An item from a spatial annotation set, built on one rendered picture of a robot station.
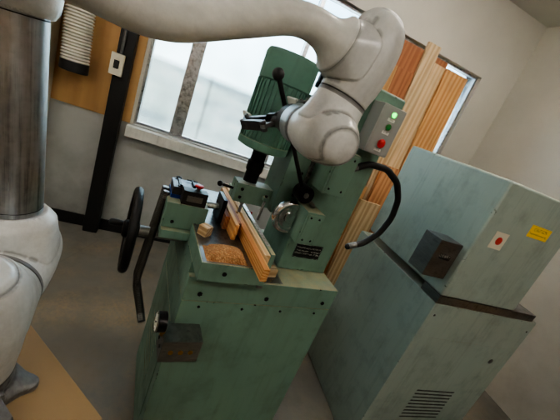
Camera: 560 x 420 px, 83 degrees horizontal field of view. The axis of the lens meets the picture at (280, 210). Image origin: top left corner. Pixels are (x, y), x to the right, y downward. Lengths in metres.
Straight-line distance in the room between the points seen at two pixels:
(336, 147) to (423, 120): 2.36
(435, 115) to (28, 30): 2.70
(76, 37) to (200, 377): 1.92
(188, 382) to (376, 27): 1.22
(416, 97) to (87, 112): 2.39
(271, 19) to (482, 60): 2.87
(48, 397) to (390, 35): 0.95
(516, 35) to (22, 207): 3.45
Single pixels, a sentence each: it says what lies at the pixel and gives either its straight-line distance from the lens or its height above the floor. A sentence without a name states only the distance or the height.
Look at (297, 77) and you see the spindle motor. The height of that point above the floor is 1.44.
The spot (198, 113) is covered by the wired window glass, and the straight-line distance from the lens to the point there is 2.52.
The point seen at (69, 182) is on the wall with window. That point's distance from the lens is 2.72.
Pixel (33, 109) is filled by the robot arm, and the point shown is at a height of 1.19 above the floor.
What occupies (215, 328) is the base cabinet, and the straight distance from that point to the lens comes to 1.17.
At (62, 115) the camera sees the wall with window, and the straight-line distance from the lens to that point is 2.61.
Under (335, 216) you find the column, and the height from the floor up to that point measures 1.06.
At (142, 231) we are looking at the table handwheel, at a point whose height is 0.82.
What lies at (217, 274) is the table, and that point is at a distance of 0.93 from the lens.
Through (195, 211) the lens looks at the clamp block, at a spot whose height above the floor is 0.95.
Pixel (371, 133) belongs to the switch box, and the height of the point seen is 1.38.
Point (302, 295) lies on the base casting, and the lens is 1.20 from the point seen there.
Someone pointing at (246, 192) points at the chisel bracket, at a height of 1.04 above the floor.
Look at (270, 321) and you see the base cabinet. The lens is 1.23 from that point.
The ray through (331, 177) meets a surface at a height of 1.21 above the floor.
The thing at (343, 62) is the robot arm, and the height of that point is 1.46.
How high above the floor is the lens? 1.36
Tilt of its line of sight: 18 degrees down
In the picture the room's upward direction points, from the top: 22 degrees clockwise
